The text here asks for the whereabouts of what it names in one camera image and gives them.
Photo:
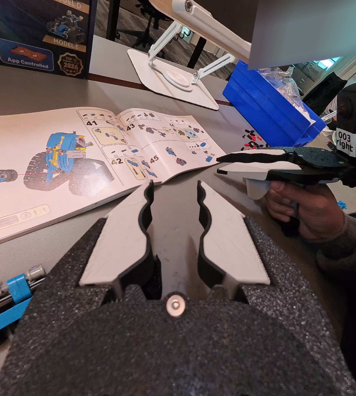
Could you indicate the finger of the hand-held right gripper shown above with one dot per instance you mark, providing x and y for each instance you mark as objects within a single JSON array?
[
  {"x": 264, "y": 152},
  {"x": 258, "y": 170}
]

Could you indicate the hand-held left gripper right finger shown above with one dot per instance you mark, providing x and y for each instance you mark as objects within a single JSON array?
[{"x": 233, "y": 244}]

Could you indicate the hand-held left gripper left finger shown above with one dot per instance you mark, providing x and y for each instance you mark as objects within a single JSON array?
[{"x": 119, "y": 247}]

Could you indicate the pile of building brick pieces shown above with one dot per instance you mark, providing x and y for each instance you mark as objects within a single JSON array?
[{"x": 252, "y": 140}]

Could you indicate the blue black brick assembly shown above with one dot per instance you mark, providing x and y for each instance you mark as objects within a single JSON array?
[{"x": 13, "y": 297}]

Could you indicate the person's right forearm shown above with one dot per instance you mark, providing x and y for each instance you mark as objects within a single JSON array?
[{"x": 354, "y": 244}]

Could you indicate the person's right hand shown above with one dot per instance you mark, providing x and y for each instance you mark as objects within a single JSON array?
[{"x": 317, "y": 210}]

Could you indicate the small blue brick piece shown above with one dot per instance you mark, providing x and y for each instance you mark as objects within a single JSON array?
[{"x": 341, "y": 204}]

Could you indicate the blue plastic bin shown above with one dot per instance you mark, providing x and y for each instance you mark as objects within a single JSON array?
[{"x": 258, "y": 102}]

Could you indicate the crumpled clear plastic bag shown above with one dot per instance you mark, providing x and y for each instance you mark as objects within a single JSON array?
[{"x": 286, "y": 89}]

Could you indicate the black office chair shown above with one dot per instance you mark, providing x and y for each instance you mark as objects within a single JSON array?
[
  {"x": 140, "y": 21},
  {"x": 326, "y": 92}
]

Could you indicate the white laptop stand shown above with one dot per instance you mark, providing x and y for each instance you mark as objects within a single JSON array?
[{"x": 165, "y": 74}]

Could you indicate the open instruction booklet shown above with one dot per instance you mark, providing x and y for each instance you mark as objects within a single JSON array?
[{"x": 41, "y": 136}]

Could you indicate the light wooden board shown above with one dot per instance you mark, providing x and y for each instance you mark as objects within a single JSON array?
[{"x": 159, "y": 3}]

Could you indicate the dark robot kit box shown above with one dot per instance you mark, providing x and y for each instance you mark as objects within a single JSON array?
[{"x": 26, "y": 24}]

